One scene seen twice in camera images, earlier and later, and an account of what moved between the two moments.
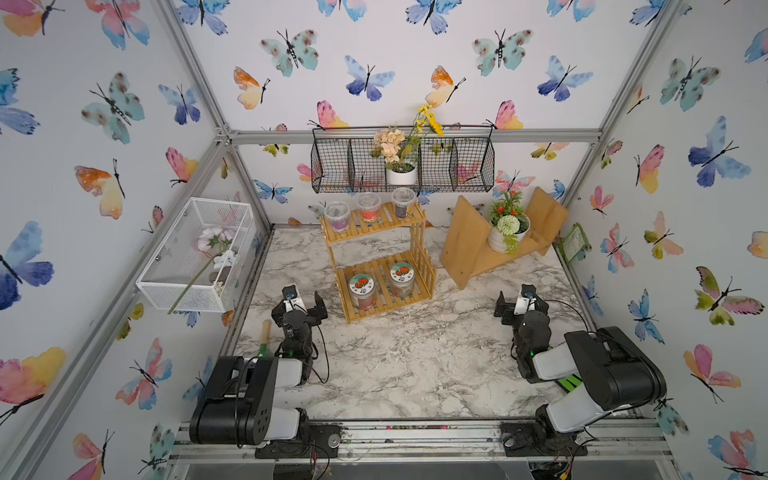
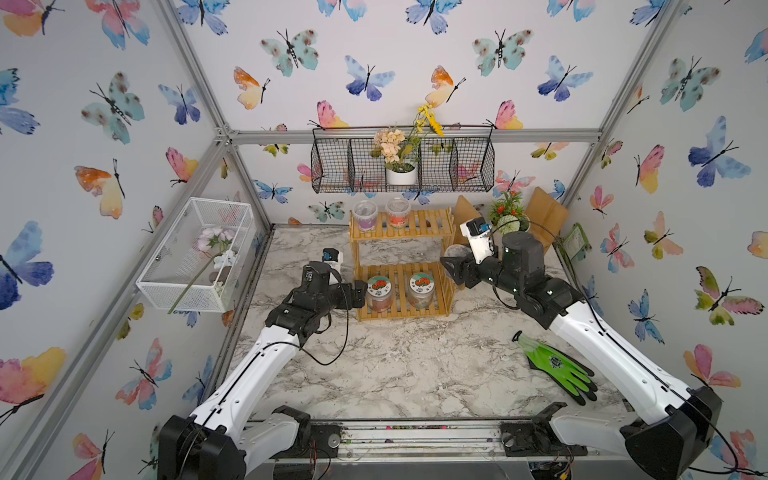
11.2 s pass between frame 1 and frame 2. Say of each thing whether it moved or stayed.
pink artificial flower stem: stayed
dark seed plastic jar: moved
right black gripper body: moved
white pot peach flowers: stayed
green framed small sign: stayed
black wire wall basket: stayed
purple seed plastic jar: moved
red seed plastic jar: moved
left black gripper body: moved
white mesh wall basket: stayed
